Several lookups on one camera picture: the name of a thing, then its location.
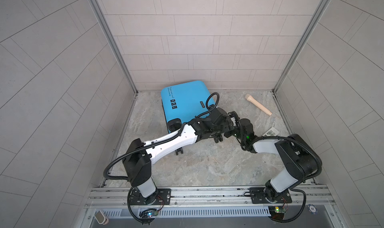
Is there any round blue white sticker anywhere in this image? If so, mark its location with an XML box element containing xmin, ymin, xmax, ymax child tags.
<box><xmin>308</xmin><ymin>205</ymin><xmax>318</xmax><ymax>215</ymax></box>

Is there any small white remote control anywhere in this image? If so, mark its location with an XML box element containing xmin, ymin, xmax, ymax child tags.
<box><xmin>263</xmin><ymin>127</ymin><xmax>280</xmax><ymax>137</ymax></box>

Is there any blue hard-shell suitcase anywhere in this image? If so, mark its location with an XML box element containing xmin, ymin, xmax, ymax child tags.
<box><xmin>149</xmin><ymin>81</ymin><xmax>220</xmax><ymax>158</ymax></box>

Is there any right circuit board with wires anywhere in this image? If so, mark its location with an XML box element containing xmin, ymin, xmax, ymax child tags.
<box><xmin>268</xmin><ymin>206</ymin><xmax>287</xmax><ymax>222</ymax></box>

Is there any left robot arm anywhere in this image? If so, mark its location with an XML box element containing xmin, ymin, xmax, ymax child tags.
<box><xmin>103</xmin><ymin>108</ymin><xmax>239</xmax><ymax>204</ymax></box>

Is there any circuit board with wires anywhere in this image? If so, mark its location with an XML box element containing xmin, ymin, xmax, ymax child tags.
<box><xmin>140</xmin><ymin>209</ymin><xmax>159</xmax><ymax>219</ymax></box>
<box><xmin>268</xmin><ymin>206</ymin><xmax>287</xmax><ymax>222</ymax></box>

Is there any beige wooden handle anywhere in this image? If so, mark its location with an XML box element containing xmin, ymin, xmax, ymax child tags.
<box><xmin>245</xmin><ymin>94</ymin><xmax>273</xmax><ymax>116</ymax></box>

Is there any small white pink object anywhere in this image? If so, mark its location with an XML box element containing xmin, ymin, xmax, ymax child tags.
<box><xmin>94</xmin><ymin>210</ymin><xmax>109</xmax><ymax>225</ymax></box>

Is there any left circuit board with wires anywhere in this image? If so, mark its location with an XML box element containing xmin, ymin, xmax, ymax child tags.
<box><xmin>140</xmin><ymin>209</ymin><xmax>159</xmax><ymax>219</ymax></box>

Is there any white ventilation grille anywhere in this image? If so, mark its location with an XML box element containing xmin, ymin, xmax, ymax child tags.
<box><xmin>102</xmin><ymin>207</ymin><xmax>271</xmax><ymax>219</ymax></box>

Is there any aluminium mounting rail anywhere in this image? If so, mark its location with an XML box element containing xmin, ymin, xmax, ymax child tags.
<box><xmin>85</xmin><ymin>185</ymin><xmax>335</xmax><ymax>208</ymax></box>

